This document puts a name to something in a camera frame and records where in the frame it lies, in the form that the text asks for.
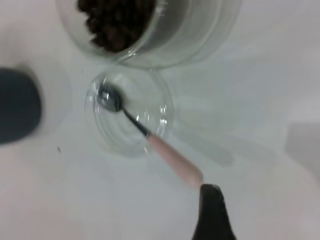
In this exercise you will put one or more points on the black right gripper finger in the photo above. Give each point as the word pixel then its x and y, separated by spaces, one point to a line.
pixel 212 217

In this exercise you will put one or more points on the dark blue ceramic mug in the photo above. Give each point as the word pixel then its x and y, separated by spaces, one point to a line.
pixel 17 110

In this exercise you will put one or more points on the round clear glass lid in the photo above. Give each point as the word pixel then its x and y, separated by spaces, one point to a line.
pixel 150 112

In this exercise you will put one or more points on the dark coffee beans pile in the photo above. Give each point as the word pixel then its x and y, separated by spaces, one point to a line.
pixel 115 25

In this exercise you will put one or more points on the clear double-wall glass cup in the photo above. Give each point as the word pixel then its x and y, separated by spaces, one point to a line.
pixel 187 32

